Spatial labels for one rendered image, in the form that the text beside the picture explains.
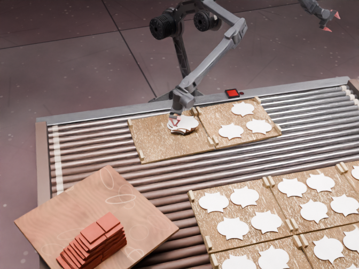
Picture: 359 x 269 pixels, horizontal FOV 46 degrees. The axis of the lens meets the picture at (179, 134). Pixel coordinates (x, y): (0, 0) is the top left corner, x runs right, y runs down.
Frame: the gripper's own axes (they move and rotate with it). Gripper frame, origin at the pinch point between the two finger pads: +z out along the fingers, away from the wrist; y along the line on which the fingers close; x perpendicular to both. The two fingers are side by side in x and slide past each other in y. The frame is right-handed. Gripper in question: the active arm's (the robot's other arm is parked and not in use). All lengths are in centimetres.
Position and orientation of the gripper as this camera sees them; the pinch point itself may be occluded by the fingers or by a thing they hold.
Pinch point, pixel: (176, 119)
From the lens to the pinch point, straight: 240.7
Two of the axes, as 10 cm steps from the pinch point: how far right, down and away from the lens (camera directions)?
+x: -9.8, -1.8, 1.1
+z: -0.6, 7.4, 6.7
